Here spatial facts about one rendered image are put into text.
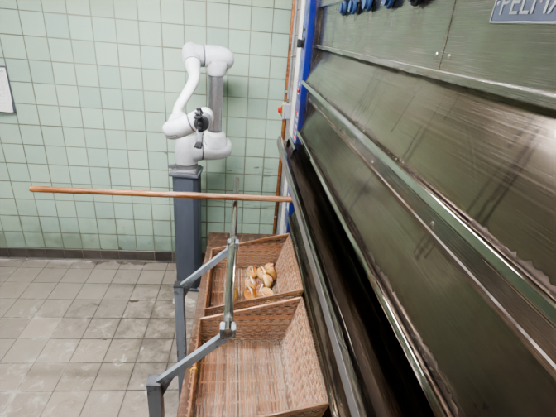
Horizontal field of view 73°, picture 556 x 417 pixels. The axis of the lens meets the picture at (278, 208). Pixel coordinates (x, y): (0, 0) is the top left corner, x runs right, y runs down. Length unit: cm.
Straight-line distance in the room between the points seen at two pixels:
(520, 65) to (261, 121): 250
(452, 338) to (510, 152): 30
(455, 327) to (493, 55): 41
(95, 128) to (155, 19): 92
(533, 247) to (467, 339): 21
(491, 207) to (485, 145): 11
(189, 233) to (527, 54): 255
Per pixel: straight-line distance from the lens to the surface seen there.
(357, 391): 68
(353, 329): 82
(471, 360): 65
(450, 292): 71
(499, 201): 56
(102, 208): 344
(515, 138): 60
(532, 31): 61
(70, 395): 263
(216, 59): 253
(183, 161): 267
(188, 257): 300
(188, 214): 281
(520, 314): 56
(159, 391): 132
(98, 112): 317
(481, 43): 70
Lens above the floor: 194
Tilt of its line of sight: 25 degrees down
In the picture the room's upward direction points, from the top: 5 degrees clockwise
